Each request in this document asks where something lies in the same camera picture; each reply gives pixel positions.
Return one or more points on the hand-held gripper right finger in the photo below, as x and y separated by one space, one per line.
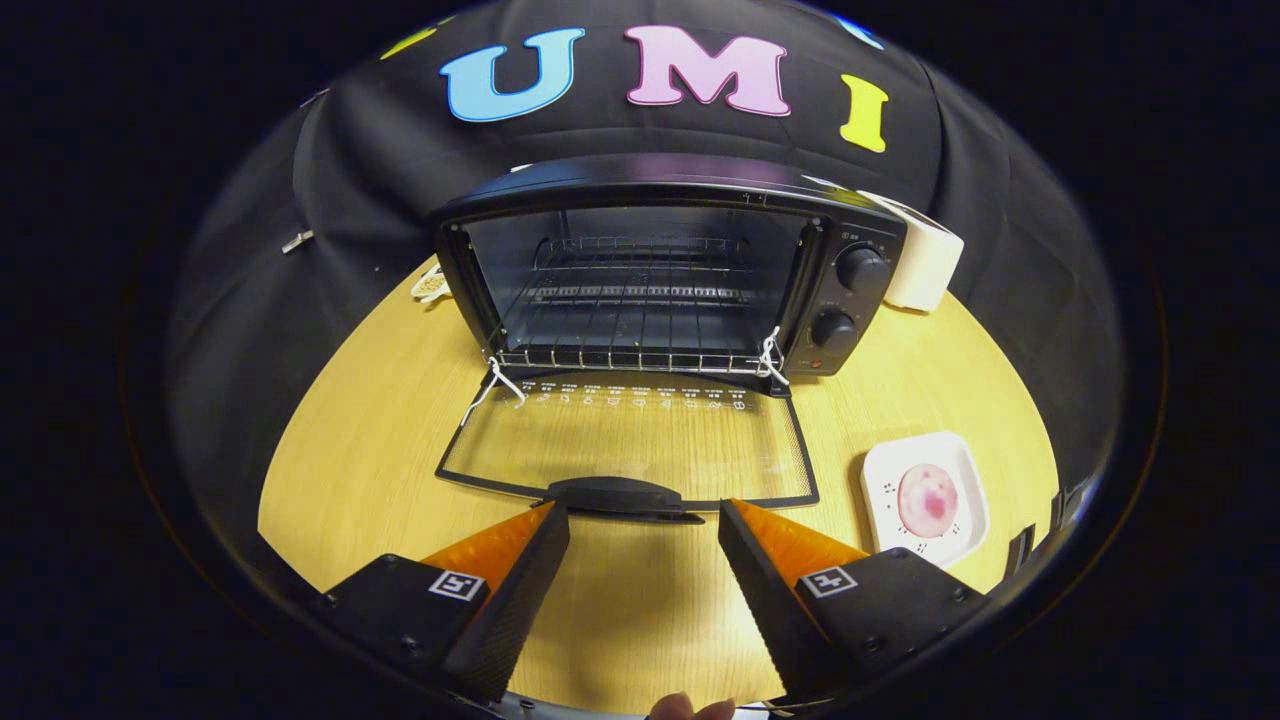
765 610

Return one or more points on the white toaster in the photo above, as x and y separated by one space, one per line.
930 265

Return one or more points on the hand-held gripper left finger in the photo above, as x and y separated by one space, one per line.
515 610

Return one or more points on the white square plate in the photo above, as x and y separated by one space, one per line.
880 470

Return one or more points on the small beige device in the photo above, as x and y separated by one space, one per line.
430 285

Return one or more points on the black toaster oven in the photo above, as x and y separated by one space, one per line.
870 300

